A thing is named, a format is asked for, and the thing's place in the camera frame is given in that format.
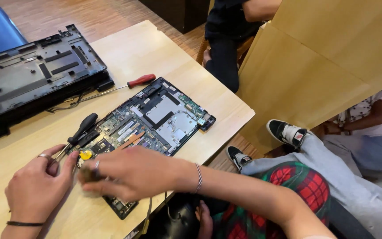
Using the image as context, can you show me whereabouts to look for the person's left hand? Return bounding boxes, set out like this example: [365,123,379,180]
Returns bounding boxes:
[5,144,79,224]

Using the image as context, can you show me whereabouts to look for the grey trousers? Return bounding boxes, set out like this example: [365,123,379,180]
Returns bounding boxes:
[240,132,382,239]

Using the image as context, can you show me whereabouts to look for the green laptop motherboard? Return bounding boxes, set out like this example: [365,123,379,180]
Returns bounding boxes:
[67,77,217,220]

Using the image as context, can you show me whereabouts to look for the person's right hand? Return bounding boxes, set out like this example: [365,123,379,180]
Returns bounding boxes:
[78,146,198,202]

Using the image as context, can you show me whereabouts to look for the wooden chair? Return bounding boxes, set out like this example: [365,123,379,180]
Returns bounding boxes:
[196,35,255,67]

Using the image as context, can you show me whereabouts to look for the dark cabinet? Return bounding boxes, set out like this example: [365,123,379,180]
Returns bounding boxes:
[138,0,211,34]

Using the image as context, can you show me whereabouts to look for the black white sneaker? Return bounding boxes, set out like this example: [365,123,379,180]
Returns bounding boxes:
[226,146,253,172]
[266,119,308,148]

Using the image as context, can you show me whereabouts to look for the red green plaid garment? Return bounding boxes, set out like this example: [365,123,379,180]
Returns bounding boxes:
[211,161,331,239]

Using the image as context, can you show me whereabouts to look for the striped cord bracelet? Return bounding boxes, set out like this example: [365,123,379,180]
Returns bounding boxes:
[194,163,203,194]

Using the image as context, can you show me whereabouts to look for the black wrist band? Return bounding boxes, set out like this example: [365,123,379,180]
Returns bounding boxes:
[7,221,46,227]

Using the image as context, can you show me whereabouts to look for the red-handled screwdriver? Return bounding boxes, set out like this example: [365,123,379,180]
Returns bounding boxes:
[70,74,156,106]

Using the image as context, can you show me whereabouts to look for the black bag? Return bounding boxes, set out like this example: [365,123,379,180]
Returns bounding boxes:
[148,193,200,239]

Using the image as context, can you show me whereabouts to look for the thin black wires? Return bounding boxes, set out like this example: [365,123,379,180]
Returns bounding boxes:
[45,92,86,114]

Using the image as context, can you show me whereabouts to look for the tan ribbon cable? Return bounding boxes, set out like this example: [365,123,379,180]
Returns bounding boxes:
[141,197,154,234]

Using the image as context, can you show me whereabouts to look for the black-handled screwdriver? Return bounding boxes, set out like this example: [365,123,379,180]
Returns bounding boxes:
[49,113,99,167]

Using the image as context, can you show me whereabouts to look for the black laptop bottom case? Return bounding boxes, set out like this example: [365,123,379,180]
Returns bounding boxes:
[0,24,115,145]

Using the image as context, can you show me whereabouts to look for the large tan board panel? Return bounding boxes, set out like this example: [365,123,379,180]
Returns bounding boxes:
[237,0,382,155]

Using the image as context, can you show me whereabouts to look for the copper heat pipe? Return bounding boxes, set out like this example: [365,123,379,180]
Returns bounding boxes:
[114,132,146,152]

